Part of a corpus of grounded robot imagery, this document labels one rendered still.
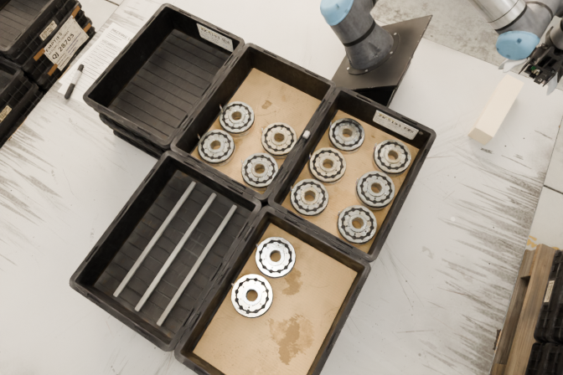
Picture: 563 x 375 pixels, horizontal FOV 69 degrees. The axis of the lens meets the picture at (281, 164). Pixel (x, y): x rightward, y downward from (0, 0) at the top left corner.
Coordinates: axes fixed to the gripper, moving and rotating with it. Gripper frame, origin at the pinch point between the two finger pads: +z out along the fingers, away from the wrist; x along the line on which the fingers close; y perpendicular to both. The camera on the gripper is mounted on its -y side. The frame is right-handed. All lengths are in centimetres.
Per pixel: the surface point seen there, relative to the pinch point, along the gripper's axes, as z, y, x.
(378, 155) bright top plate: 4.1, 42.6, -22.4
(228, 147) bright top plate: 4, 65, -58
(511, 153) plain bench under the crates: 20.0, 9.7, 11.3
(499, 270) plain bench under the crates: 20, 46, 24
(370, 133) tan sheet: 7.0, 36.4, -27.8
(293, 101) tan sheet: 7, 41, -52
